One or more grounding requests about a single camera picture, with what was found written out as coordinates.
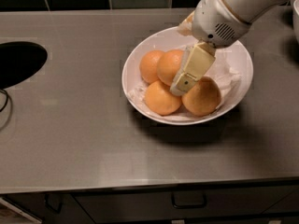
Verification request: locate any centre drawer handle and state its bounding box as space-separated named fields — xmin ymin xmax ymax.
xmin=171 ymin=191 xmax=207 ymax=209

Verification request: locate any black cable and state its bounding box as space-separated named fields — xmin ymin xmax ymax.
xmin=0 ymin=89 xmax=10 ymax=114

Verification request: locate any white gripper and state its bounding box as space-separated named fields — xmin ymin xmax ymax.
xmin=170 ymin=0 xmax=251 ymax=96

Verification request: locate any white ceramic bowl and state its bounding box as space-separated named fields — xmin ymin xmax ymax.
xmin=121 ymin=27 xmax=253 ymax=125

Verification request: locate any white plastic bag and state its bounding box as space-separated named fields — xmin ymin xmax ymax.
xmin=122 ymin=45 xmax=248 ymax=125

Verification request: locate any dark drawer front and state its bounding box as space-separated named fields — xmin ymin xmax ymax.
xmin=75 ymin=186 xmax=295 ymax=223

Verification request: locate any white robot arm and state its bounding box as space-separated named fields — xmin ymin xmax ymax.
xmin=170 ymin=0 xmax=289 ymax=96

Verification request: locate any drawer handle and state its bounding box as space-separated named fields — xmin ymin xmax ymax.
xmin=44 ymin=193 xmax=63 ymax=215
xmin=171 ymin=191 xmax=207 ymax=209

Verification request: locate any orange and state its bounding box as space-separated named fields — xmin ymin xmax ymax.
xmin=144 ymin=80 xmax=182 ymax=116
xmin=139 ymin=50 xmax=164 ymax=84
xmin=157 ymin=49 xmax=184 ymax=86
xmin=182 ymin=77 xmax=221 ymax=117

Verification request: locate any left drawer handle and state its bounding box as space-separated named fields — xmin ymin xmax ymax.
xmin=44 ymin=193 xmax=63 ymax=215

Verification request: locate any black oval object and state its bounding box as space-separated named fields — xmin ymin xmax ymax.
xmin=0 ymin=41 xmax=48 ymax=89

